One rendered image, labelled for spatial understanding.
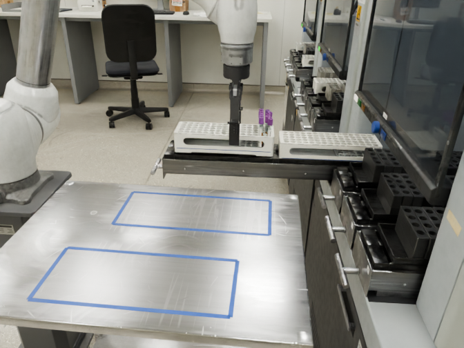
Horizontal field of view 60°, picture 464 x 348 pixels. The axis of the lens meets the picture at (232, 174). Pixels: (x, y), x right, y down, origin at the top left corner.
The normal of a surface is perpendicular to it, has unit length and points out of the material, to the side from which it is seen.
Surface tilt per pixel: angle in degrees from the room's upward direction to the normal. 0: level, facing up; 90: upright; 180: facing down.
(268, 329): 0
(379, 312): 0
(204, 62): 90
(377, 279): 90
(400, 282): 90
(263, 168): 90
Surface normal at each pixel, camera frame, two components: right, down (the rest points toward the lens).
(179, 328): 0.02, -0.89
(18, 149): 0.86, 0.22
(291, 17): -0.06, 0.46
